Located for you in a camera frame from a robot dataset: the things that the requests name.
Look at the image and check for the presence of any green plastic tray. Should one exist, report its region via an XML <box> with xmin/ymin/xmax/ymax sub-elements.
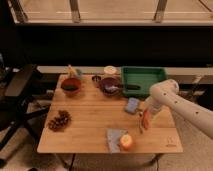
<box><xmin>121</xmin><ymin>66</ymin><xmax>167</xmax><ymax>98</ymax></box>

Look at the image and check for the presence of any silver metal utensil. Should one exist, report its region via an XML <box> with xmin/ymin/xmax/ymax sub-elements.
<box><xmin>139</xmin><ymin>113</ymin><xmax>143</xmax><ymax>134</ymax></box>

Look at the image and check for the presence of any blue sponge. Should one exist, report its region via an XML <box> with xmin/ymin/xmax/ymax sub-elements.
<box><xmin>125</xmin><ymin>98</ymin><xmax>140</xmax><ymax>114</ymax></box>

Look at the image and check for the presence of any red yellow apple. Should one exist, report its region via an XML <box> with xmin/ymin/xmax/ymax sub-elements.
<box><xmin>120</xmin><ymin>134</ymin><xmax>133</xmax><ymax>150</ymax></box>

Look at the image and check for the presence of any blue grey cloth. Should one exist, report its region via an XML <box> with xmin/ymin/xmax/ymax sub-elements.
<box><xmin>106</xmin><ymin>128</ymin><xmax>127</xmax><ymax>153</ymax></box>

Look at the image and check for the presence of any red bowl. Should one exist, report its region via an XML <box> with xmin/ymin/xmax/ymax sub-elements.
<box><xmin>61</xmin><ymin>78</ymin><xmax>81</xmax><ymax>97</ymax></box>

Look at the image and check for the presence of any black office chair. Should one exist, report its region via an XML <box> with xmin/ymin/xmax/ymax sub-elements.
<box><xmin>0</xmin><ymin>63</ymin><xmax>51</xmax><ymax>168</ymax></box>

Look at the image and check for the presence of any purple bowl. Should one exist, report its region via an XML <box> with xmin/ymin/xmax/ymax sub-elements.
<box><xmin>99</xmin><ymin>77</ymin><xmax>121</xmax><ymax>97</ymax></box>

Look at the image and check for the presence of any black handled spoon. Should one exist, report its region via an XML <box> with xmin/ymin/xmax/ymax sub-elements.
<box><xmin>105</xmin><ymin>84</ymin><xmax>141</xmax><ymax>92</ymax></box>

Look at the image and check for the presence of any wooden folding table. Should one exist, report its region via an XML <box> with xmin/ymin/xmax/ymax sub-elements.
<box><xmin>37</xmin><ymin>75</ymin><xmax>183</xmax><ymax>153</ymax></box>

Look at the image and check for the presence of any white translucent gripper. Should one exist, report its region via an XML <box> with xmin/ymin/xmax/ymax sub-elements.
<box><xmin>145</xmin><ymin>99</ymin><xmax>162</xmax><ymax>119</ymax></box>

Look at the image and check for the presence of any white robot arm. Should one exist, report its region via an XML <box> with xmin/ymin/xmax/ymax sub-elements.
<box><xmin>145</xmin><ymin>79</ymin><xmax>213</xmax><ymax>139</ymax></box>

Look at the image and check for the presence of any bunch of dark grapes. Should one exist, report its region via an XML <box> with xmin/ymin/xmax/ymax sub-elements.
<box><xmin>47</xmin><ymin>110</ymin><xmax>71</xmax><ymax>132</ymax></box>

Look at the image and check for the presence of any small dark cup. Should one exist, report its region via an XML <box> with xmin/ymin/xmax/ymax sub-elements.
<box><xmin>92</xmin><ymin>75</ymin><xmax>101</xmax><ymax>83</ymax></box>

